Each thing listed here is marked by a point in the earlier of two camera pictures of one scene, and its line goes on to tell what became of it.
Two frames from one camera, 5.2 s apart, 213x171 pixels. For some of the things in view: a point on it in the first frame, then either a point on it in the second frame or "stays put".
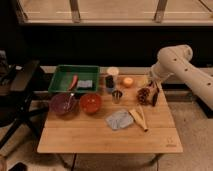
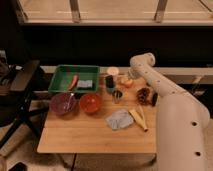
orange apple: [128, 82] stays put
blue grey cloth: [120, 119] stays put
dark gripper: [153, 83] → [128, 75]
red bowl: [90, 103] stays put
